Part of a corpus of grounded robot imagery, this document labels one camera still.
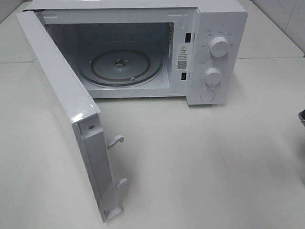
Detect round white door button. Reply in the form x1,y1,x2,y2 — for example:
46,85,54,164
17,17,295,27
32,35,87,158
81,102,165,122
200,90,215,103

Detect white timer knob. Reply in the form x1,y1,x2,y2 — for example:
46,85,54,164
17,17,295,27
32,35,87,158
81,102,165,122
204,68,222,86

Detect white microwave door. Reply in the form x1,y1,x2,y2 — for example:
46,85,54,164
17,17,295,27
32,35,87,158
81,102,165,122
16,11,127,222

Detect glass microwave turntable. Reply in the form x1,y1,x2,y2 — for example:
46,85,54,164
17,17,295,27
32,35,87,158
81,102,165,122
79,41,163,87

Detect warning label sticker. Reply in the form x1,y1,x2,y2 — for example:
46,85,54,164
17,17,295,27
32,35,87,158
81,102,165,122
175,43,191,71

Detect white microwave oven body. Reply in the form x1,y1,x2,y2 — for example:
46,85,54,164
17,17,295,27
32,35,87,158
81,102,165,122
21,0,248,105

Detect upper white power knob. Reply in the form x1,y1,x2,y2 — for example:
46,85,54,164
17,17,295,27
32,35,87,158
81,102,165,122
209,36,230,57

